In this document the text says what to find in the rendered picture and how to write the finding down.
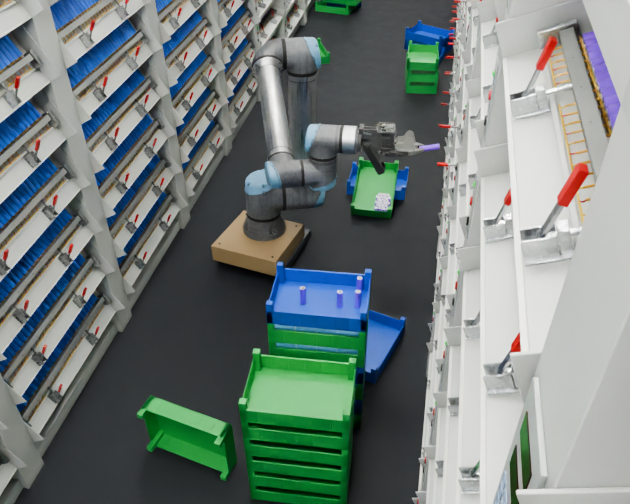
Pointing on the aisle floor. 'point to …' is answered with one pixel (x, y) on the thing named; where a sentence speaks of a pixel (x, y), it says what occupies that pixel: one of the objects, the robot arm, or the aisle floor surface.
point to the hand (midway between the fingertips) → (419, 149)
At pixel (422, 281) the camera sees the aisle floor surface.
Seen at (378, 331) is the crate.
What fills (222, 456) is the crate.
